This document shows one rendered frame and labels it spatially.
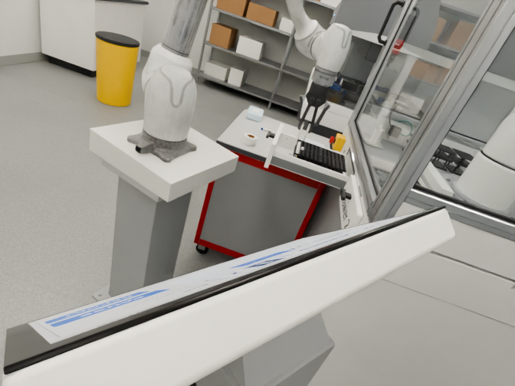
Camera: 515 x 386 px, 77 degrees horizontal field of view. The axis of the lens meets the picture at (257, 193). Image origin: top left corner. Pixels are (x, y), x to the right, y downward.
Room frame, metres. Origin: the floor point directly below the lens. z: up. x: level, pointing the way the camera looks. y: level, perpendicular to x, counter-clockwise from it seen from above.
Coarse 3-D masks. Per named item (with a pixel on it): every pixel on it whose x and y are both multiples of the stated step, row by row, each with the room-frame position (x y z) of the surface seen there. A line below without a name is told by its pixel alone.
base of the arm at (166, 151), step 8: (128, 136) 0.97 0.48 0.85; (136, 136) 0.98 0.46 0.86; (144, 136) 0.97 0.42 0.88; (152, 136) 0.96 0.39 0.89; (136, 144) 0.96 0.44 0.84; (144, 144) 0.93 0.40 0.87; (152, 144) 0.95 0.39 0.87; (160, 144) 0.96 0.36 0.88; (168, 144) 0.97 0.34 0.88; (176, 144) 0.99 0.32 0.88; (184, 144) 1.02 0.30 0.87; (192, 144) 1.09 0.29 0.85; (144, 152) 0.92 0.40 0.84; (152, 152) 0.95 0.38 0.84; (160, 152) 0.94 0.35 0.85; (168, 152) 0.96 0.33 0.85; (176, 152) 0.98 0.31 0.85; (184, 152) 1.02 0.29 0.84; (168, 160) 0.93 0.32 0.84
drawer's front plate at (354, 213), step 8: (352, 176) 1.12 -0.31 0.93; (352, 184) 1.06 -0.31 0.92; (352, 192) 1.01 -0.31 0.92; (352, 200) 0.97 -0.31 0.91; (352, 208) 0.92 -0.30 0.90; (360, 208) 0.89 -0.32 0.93; (344, 216) 0.96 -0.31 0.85; (352, 216) 0.89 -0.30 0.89; (360, 216) 0.85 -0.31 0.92; (344, 224) 0.91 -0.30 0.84; (352, 224) 0.85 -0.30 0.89
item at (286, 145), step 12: (288, 144) 1.43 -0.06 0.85; (276, 156) 1.19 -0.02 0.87; (288, 156) 1.19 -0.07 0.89; (348, 156) 1.42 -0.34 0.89; (288, 168) 1.19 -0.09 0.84; (300, 168) 1.18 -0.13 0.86; (312, 168) 1.19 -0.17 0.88; (324, 168) 1.19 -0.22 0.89; (348, 168) 1.35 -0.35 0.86; (324, 180) 1.18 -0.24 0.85; (336, 180) 1.18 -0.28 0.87
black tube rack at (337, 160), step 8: (304, 144) 1.36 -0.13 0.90; (312, 144) 1.40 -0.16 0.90; (304, 152) 1.27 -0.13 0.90; (312, 152) 1.29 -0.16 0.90; (320, 152) 1.33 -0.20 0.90; (328, 152) 1.36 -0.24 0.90; (304, 160) 1.26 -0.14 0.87; (312, 160) 1.22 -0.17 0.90; (320, 160) 1.24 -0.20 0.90; (328, 160) 1.28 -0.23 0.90; (336, 160) 1.30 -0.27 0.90; (344, 160) 1.34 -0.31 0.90; (328, 168) 1.26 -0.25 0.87; (336, 168) 1.22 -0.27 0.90; (344, 168) 1.25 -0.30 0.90
